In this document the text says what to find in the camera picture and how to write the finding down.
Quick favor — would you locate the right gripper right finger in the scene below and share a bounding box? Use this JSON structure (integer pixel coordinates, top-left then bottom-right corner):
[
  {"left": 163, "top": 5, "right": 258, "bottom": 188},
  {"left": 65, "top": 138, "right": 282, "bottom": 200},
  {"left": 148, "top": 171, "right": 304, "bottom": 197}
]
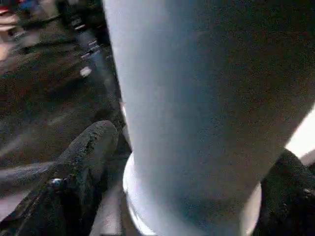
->
[{"left": 252, "top": 148, "right": 315, "bottom": 236}]

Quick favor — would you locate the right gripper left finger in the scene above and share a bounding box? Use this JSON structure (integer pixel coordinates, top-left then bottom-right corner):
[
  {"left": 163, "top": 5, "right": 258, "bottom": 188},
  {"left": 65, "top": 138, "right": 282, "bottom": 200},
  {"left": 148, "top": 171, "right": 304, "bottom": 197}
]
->
[{"left": 0, "top": 120, "right": 120, "bottom": 236}]

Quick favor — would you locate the white plastic table top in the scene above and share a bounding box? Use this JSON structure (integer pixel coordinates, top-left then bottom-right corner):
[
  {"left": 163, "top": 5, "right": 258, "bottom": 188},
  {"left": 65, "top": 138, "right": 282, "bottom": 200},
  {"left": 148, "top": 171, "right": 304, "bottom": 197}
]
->
[{"left": 94, "top": 102, "right": 315, "bottom": 236}]

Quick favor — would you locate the white plastic table leg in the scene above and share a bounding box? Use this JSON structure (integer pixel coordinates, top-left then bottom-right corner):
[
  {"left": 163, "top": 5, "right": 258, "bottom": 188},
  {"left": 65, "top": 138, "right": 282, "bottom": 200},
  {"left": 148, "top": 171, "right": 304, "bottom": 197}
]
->
[{"left": 101, "top": 0, "right": 315, "bottom": 236}]

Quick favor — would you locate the glossy black mat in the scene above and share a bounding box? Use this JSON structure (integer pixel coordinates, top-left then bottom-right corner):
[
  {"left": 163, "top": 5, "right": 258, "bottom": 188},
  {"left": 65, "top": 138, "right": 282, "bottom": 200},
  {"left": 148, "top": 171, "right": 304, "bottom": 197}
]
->
[{"left": 0, "top": 27, "right": 129, "bottom": 209}]

